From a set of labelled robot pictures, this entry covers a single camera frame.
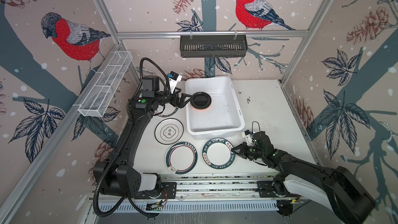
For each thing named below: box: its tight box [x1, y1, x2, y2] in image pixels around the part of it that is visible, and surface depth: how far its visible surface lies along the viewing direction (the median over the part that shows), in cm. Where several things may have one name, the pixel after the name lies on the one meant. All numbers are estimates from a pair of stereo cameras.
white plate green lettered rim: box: [202, 137, 236, 170], surface depth 84 cm
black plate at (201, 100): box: [190, 91, 212, 110], surface depth 109 cm
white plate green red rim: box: [164, 141, 198, 175], surface depth 85 cm
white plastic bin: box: [185, 76, 246, 140], surface depth 101 cm
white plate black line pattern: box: [154, 117, 184, 145], surface depth 96 cm
